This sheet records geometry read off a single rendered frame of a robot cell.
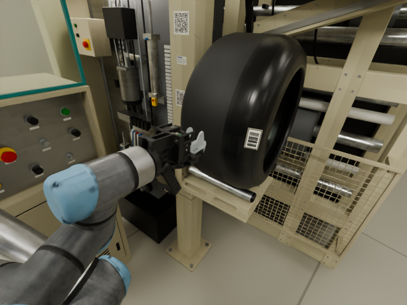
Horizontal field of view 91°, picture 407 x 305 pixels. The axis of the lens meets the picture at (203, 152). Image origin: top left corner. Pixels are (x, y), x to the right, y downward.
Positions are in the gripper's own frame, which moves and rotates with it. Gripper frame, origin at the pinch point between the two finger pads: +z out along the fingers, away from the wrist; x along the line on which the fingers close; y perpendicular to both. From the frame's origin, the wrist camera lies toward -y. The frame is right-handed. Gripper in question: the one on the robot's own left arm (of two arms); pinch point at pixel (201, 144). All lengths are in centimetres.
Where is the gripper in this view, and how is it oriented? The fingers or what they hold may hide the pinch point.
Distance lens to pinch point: 55.1
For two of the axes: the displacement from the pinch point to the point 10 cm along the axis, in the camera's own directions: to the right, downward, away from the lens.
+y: 1.1, -9.0, -4.3
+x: -8.2, -3.3, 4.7
